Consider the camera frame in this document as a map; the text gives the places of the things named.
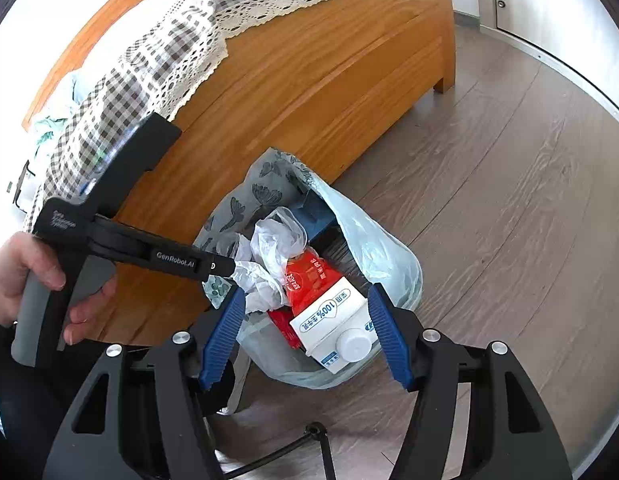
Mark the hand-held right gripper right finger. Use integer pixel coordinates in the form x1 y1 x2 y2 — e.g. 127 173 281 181
367 282 574 480

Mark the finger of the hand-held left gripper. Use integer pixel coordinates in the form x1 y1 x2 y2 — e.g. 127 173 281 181
209 256 238 281

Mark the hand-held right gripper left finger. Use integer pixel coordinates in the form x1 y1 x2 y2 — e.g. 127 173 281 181
42 287 247 480

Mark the white paper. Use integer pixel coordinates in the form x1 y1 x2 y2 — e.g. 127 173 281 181
216 232 290 313

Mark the clear plastic wrapper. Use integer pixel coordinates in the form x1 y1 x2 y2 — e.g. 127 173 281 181
249 207 310 271

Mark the white milk carton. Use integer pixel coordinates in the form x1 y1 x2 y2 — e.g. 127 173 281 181
289 276 383 375

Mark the green printed plastic bag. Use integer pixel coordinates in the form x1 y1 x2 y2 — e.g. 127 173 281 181
193 147 424 391

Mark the red snack packet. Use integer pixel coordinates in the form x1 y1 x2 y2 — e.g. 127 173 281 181
282 251 343 308

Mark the person's left hand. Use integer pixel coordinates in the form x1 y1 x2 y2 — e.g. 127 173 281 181
0 232 119 346

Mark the small red packet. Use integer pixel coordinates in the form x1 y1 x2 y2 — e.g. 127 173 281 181
266 307 302 348

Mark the teal cloth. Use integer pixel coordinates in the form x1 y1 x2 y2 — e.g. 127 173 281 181
29 115 70 161

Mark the dark blue box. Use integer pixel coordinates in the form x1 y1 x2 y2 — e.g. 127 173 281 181
289 192 343 246

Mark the light blue pillow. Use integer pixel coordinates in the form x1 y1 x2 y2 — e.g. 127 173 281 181
64 70 96 107

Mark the grey checked lace-trimmed blanket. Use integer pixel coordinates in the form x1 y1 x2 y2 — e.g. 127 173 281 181
22 0 406 233

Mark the person's dark trouser leg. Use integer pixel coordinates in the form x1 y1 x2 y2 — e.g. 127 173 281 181
0 320 105 441

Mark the black cable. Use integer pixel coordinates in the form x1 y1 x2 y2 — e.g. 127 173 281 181
216 422 337 480

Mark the wooden bed frame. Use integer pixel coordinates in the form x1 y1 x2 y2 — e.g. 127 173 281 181
22 0 457 348

